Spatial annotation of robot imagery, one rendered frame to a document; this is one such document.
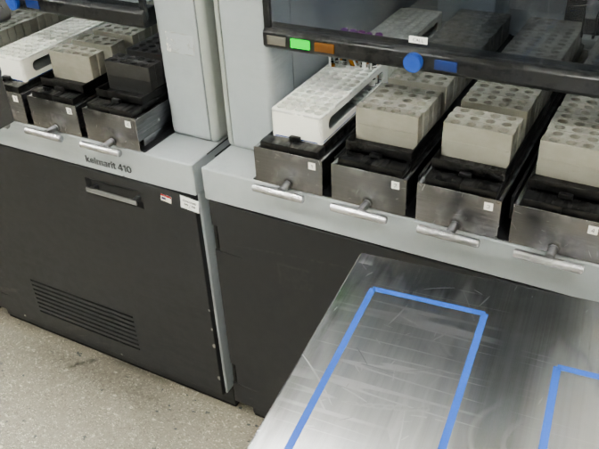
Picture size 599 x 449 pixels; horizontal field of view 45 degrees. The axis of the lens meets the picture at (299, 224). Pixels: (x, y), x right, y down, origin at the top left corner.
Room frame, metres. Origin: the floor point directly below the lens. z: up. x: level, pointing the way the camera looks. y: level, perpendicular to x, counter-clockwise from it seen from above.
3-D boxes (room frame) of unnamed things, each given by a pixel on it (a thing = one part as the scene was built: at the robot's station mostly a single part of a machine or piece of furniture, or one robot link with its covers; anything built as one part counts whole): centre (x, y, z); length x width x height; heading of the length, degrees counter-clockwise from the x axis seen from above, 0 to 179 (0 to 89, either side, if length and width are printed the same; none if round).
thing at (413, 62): (1.05, -0.19, 0.98); 0.03 x 0.01 x 0.03; 60
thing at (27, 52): (1.62, 0.53, 0.83); 0.30 x 0.10 x 0.06; 150
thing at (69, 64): (1.46, 0.45, 0.85); 0.12 x 0.02 x 0.06; 61
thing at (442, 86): (1.22, -0.23, 0.85); 0.12 x 0.02 x 0.06; 60
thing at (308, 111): (1.27, -0.08, 0.83); 0.30 x 0.10 x 0.06; 150
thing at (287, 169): (1.38, -0.15, 0.78); 0.73 x 0.14 x 0.09; 150
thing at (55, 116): (1.66, 0.33, 0.78); 0.73 x 0.14 x 0.09; 150
